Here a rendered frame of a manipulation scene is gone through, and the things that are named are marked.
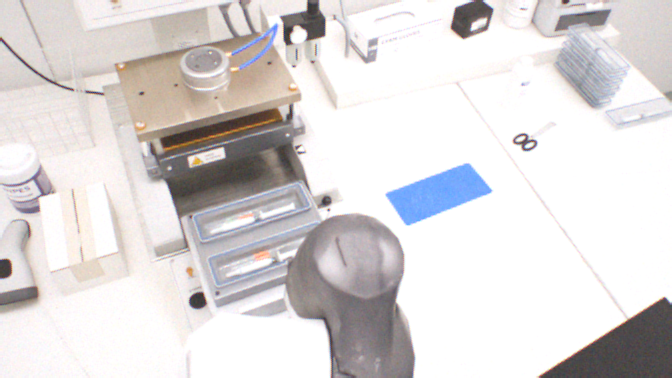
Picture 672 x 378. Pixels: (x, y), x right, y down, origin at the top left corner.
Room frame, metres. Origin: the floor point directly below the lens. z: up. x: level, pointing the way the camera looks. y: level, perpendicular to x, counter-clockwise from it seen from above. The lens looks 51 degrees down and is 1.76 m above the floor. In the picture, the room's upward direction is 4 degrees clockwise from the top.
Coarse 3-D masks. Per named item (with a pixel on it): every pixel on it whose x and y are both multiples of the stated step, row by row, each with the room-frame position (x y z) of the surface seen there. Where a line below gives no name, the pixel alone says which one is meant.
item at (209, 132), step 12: (276, 108) 0.74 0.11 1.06; (228, 120) 0.70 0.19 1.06; (240, 120) 0.70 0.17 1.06; (252, 120) 0.70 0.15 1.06; (264, 120) 0.70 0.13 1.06; (276, 120) 0.71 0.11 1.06; (180, 132) 0.66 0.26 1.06; (192, 132) 0.67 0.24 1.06; (204, 132) 0.67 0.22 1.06; (216, 132) 0.67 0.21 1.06; (228, 132) 0.67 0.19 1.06; (168, 144) 0.64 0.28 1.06; (180, 144) 0.64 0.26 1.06; (192, 144) 0.64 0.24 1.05
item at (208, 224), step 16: (272, 192) 0.59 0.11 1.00; (288, 192) 0.59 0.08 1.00; (304, 192) 0.60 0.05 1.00; (224, 208) 0.55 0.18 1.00; (240, 208) 0.56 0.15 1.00; (256, 208) 0.56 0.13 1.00; (272, 208) 0.56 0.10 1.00; (288, 208) 0.56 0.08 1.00; (304, 208) 0.56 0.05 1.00; (208, 224) 0.52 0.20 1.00; (224, 224) 0.52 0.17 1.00; (240, 224) 0.52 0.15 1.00
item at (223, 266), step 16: (272, 240) 0.50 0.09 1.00; (288, 240) 0.50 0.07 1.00; (224, 256) 0.46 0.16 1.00; (240, 256) 0.47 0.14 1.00; (256, 256) 0.47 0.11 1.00; (272, 256) 0.47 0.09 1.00; (288, 256) 0.47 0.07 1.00; (224, 272) 0.44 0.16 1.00; (240, 272) 0.44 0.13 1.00; (256, 272) 0.44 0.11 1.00
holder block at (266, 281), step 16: (208, 208) 0.56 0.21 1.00; (192, 224) 0.52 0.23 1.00; (272, 224) 0.53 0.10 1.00; (288, 224) 0.54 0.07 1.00; (304, 224) 0.54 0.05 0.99; (224, 240) 0.50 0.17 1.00; (240, 240) 0.50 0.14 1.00; (256, 240) 0.50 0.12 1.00; (208, 272) 0.44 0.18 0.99; (272, 272) 0.45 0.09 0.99; (224, 288) 0.41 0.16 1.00; (240, 288) 0.42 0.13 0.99; (256, 288) 0.42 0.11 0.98
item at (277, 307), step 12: (192, 240) 0.51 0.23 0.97; (192, 252) 0.49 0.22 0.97; (204, 276) 0.45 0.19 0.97; (204, 288) 0.43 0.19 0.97; (276, 288) 0.43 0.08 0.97; (240, 300) 0.41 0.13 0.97; (252, 300) 0.41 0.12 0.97; (264, 300) 0.39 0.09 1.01; (276, 300) 0.39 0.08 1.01; (216, 312) 0.39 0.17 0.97; (240, 312) 0.37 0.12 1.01; (252, 312) 0.38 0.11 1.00; (264, 312) 0.38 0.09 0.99; (276, 312) 0.39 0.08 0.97
